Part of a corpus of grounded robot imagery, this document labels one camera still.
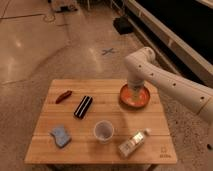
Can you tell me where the orange bowl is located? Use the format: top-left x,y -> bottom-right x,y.
119,84 -> 150,108

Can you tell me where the black object on floor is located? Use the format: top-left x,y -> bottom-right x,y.
113,17 -> 133,35

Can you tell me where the white device on floor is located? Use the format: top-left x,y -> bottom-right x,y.
48,0 -> 77,12

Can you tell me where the clear plastic cup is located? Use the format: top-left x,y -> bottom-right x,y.
93,120 -> 114,143

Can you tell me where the red brown chili pepper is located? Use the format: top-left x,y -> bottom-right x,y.
55,90 -> 72,104

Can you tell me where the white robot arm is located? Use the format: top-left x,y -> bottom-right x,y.
124,47 -> 213,124

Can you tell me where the wooden table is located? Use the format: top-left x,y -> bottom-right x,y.
25,79 -> 177,165

